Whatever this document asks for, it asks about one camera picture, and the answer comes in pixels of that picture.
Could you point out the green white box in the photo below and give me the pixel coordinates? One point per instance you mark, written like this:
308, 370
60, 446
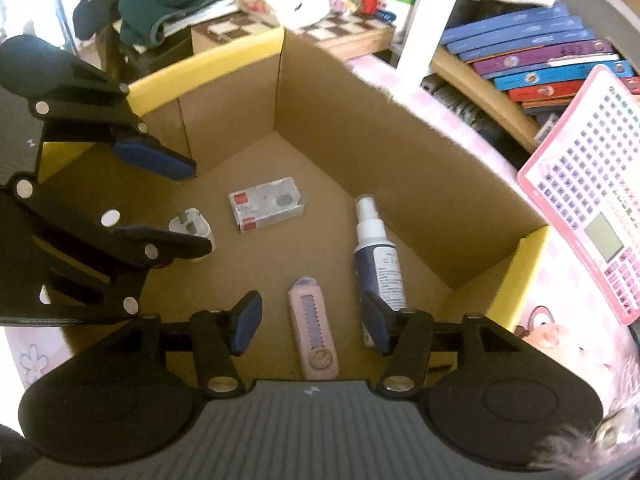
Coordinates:
397, 0

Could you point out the yellow cardboard box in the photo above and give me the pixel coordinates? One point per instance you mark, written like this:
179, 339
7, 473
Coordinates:
350, 125

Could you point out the grey fluffy fur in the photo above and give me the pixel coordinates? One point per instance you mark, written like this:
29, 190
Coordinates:
585, 445

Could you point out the white bookshelf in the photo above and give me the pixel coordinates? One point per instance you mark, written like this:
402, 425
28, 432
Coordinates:
430, 15

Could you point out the small staples box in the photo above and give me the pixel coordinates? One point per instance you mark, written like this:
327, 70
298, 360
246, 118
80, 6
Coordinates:
265, 205

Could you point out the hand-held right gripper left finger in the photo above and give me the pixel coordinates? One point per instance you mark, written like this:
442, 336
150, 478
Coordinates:
247, 320

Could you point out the pile of clothes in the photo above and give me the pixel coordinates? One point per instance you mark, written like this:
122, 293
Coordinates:
165, 0

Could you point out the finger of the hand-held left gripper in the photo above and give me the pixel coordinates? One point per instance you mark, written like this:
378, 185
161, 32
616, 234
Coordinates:
150, 157
165, 247

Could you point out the row of blue purple books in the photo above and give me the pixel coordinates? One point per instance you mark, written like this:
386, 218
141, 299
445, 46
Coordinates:
530, 55

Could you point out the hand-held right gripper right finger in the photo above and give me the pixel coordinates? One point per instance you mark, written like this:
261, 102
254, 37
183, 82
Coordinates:
377, 322

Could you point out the wooden chessboard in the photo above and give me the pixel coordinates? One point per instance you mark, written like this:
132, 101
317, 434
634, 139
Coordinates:
350, 27

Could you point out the white spray bottle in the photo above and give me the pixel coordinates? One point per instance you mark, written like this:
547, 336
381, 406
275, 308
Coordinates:
380, 260

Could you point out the pink learning tablet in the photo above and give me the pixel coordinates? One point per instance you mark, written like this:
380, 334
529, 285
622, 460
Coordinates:
590, 185

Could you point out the white plug adapter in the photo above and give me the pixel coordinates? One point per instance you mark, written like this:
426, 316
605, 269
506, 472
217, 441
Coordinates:
192, 225

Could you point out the pink utility knife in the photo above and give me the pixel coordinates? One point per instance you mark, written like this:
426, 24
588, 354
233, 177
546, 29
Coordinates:
312, 330

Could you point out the row of small dark booklets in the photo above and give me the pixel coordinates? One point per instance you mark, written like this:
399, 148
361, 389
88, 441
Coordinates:
465, 110

